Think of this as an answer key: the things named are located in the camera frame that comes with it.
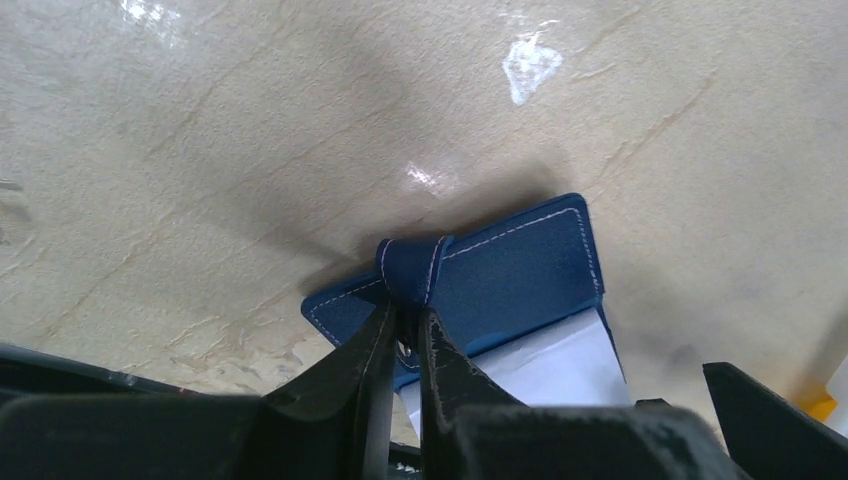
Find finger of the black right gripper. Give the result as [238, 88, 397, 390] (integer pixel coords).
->
[702, 362, 847, 480]

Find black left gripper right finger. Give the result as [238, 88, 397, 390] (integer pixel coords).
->
[417, 309, 743, 479]

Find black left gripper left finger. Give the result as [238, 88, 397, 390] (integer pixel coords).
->
[263, 302, 396, 479]

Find yellow plastic bin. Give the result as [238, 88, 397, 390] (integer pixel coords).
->
[800, 390, 837, 423]

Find white plastic bin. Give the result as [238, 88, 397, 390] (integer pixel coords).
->
[824, 365, 847, 437]

